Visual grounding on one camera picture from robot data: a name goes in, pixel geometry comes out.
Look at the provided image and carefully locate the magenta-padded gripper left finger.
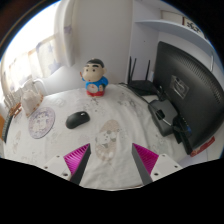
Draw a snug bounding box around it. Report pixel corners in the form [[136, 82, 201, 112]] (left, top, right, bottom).
[[42, 143, 92, 186]]

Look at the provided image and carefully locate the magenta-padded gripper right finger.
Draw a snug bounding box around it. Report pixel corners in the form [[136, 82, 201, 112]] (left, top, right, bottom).
[[131, 143, 184, 186]]

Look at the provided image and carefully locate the black computer mouse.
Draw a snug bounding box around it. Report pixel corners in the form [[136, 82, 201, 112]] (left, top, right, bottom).
[[65, 110, 91, 130]]

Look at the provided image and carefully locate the round purple printed mouse pad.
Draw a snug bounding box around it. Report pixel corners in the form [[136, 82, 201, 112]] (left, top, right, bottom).
[[27, 106, 56, 140]]

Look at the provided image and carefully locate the white printed tablecloth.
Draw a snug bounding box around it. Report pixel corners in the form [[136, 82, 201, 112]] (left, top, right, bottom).
[[0, 83, 201, 192]]

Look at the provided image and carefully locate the red flat card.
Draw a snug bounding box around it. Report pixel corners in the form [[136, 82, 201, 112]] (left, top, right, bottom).
[[190, 136, 216, 158]]

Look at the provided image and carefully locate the black router with antennas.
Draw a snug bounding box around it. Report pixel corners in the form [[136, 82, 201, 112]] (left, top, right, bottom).
[[127, 55, 160, 97]]

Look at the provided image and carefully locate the dark ribbed keyboard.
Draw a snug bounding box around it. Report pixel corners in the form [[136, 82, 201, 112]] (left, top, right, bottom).
[[1, 113, 14, 144]]

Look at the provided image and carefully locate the cartoon boy figure clock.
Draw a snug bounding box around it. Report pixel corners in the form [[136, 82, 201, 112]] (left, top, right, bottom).
[[79, 58, 109, 98]]

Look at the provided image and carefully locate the black computer monitor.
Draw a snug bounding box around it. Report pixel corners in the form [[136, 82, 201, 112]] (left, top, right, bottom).
[[147, 40, 224, 157]]

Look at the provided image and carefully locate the white star-printed curtain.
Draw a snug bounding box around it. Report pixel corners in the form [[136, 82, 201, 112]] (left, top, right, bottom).
[[3, 0, 80, 98]]

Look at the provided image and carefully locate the white wall shelf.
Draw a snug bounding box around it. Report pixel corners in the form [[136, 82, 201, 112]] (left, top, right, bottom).
[[134, 18, 216, 69]]

